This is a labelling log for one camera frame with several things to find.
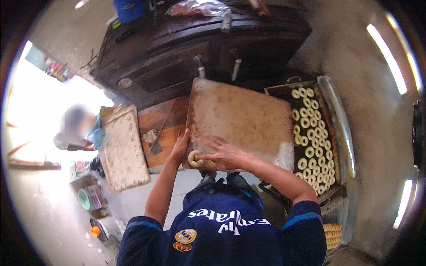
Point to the person's right hand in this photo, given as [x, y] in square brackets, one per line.
[229, 158]

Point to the dark baking tray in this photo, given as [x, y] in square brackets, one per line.
[283, 91]

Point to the person's left hand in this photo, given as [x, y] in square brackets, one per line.
[179, 148]

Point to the clear plastic bag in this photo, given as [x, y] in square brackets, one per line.
[199, 7]

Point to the dark metal oven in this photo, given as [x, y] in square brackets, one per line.
[186, 43]

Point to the wooden work table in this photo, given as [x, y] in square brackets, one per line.
[163, 116]

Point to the green bowl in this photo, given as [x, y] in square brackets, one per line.
[84, 199]

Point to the metal dough scraper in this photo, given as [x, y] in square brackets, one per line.
[152, 138]

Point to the floured baking tray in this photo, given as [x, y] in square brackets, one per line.
[124, 149]

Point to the person's right fingers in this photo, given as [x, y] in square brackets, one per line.
[211, 151]

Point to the dark round pan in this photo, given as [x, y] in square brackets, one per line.
[102, 231]

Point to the person's body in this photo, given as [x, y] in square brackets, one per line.
[219, 232]

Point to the white tube light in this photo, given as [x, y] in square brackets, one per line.
[402, 204]
[387, 60]

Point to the rusty baking tray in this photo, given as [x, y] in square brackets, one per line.
[239, 116]

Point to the blue cap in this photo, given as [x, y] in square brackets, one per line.
[129, 10]

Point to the rows of raw dough rings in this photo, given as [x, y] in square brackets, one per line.
[314, 139]

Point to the person's legs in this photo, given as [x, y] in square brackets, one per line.
[237, 179]

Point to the orange cup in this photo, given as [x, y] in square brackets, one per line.
[95, 231]

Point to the stack of baked rings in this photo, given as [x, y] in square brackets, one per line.
[332, 236]

